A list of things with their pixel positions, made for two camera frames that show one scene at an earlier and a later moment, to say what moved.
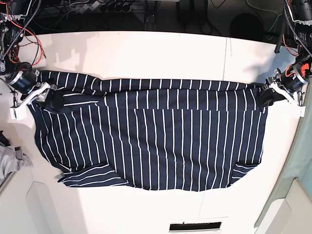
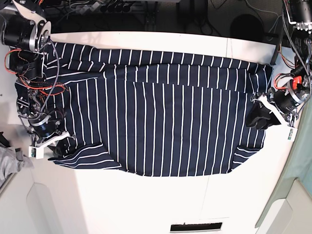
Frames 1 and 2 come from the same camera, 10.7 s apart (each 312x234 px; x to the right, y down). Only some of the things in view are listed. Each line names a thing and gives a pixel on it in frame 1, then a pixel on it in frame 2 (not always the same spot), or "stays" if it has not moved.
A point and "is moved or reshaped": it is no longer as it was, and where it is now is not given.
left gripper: (27, 90) -> (45, 130)
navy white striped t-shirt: (154, 134) is moved or reshaped
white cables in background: (278, 15) stays
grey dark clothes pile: (11, 159) stays
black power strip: (116, 6) stays
